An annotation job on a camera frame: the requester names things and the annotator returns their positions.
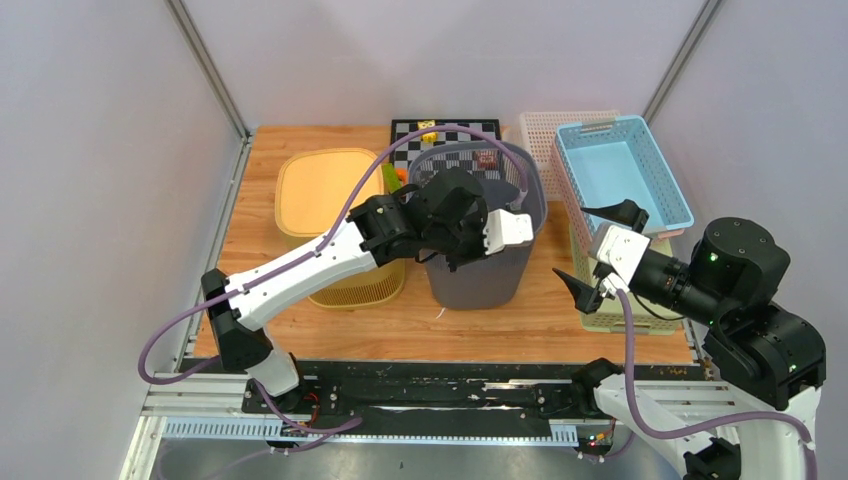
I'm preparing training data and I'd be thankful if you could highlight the light blue plastic basket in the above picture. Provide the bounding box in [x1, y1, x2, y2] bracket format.
[552, 115, 695, 237]

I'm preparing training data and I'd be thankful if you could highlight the black metal base rail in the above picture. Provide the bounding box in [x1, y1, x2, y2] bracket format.
[178, 357, 704, 442]

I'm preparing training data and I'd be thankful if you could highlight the orange arch toy block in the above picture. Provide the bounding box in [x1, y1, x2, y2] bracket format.
[395, 168, 408, 185]

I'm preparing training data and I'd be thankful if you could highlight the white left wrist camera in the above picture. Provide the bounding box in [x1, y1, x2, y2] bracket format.
[483, 209, 534, 256]

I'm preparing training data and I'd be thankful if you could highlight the large white plastic basket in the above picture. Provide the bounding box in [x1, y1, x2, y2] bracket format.
[503, 110, 620, 189]

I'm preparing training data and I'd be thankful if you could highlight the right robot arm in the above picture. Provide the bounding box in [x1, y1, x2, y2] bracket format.
[563, 200, 826, 479]

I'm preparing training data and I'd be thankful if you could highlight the aluminium frame post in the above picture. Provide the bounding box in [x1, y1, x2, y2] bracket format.
[164, 0, 252, 143]
[642, 0, 725, 124]

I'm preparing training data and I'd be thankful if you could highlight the left aluminium frame post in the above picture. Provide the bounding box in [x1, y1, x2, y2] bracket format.
[164, 0, 252, 143]

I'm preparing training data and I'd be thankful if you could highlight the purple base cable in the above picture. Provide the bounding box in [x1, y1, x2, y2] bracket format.
[152, 390, 366, 480]

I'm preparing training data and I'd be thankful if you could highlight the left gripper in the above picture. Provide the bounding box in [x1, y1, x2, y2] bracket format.
[426, 205, 505, 273]

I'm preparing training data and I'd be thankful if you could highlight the grey and yellow laundry bin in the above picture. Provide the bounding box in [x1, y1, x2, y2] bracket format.
[408, 141, 548, 310]

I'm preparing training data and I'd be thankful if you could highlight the red owl toy block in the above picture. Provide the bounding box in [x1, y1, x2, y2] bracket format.
[472, 149, 500, 170]

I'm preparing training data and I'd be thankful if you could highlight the black and white chessboard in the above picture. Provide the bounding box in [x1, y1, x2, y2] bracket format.
[388, 118, 503, 174]

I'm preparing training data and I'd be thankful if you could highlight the yellow slatted laundry bin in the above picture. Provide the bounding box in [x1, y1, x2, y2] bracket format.
[274, 148, 406, 310]

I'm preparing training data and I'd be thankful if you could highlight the pink plastic basket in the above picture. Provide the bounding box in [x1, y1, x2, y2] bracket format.
[557, 166, 592, 253]

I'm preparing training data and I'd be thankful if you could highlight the right aluminium frame post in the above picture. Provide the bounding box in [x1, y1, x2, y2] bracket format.
[642, 0, 725, 124]

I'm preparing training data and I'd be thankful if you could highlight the yellow owl toy block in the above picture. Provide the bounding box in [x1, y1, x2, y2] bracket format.
[417, 120, 438, 143]

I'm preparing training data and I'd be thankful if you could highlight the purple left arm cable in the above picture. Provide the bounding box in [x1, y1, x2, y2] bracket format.
[137, 124, 531, 435]

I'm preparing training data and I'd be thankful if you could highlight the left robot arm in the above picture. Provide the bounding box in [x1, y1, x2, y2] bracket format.
[201, 167, 505, 413]

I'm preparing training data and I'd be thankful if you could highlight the green plastic basket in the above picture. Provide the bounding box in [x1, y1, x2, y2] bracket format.
[569, 227, 682, 335]

